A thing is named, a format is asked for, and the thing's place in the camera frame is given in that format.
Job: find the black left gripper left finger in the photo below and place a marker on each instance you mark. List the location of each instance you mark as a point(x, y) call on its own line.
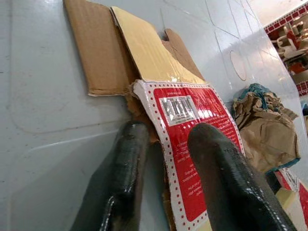
point(120, 180)

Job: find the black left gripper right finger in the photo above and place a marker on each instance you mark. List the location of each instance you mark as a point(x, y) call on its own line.
point(228, 187)

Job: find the cardboard piece with red label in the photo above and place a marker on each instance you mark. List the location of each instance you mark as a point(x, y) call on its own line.
point(144, 48)

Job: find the crumpled brown paper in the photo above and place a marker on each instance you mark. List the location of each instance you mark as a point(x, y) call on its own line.
point(267, 134)

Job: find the wide red brick pillar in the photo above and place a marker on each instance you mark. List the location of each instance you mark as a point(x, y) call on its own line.
point(303, 87)

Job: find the white baby high chair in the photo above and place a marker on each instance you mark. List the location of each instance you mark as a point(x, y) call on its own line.
point(292, 39)

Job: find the narrow red brick pillar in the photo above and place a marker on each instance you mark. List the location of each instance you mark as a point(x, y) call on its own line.
point(284, 20)

